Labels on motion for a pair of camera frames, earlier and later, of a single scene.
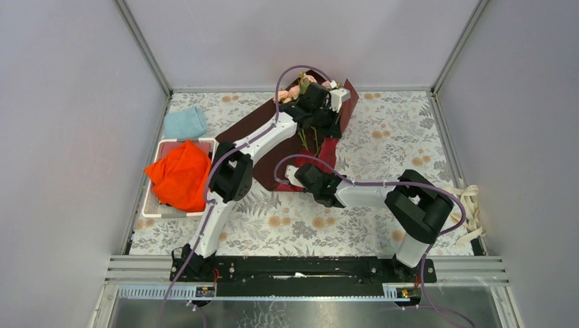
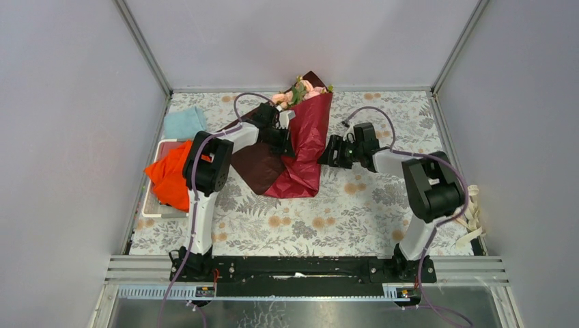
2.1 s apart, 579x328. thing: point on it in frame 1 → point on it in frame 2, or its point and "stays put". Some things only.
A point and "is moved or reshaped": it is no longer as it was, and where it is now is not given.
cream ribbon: (469, 201) stays put
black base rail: (302, 277) stays put
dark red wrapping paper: (274, 170) is moved or reshaped
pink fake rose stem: (304, 87) is moved or reshaped
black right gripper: (330, 175) → (336, 143)
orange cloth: (180, 180) stays put
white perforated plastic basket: (152, 206) stays put
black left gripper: (328, 128) → (283, 143)
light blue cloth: (188, 124) stays put
